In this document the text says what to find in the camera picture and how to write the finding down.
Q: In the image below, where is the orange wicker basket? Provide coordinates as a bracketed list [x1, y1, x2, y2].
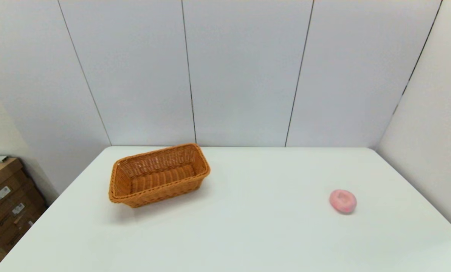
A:
[108, 143, 211, 208]

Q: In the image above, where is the pink donut toy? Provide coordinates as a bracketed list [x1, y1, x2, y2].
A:
[329, 189, 357, 215]

